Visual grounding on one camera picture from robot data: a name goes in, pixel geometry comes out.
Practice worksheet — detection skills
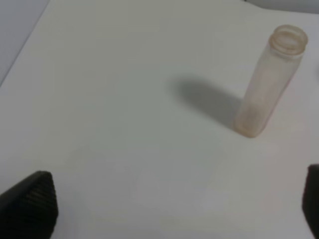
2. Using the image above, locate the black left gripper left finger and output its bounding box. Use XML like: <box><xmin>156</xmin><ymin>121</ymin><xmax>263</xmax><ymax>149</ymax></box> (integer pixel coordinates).
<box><xmin>0</xmin><ymin>171</ymin><xmax>59</xmax><ymax>239</ymax></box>

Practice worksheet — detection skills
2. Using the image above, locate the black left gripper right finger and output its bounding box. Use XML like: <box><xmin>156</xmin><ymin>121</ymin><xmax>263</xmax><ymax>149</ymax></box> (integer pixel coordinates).
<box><xmin>302</xmin><ymin>164</ymin><xmax>319</xmax><ymax>239</ymax></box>

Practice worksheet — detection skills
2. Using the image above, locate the clear bottle with pink label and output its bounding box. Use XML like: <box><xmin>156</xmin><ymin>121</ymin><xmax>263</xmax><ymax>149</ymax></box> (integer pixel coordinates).
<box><xmin>234</xmin><ymin>25</ymin><xmax>308</xmax><ymax>138</ymax></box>

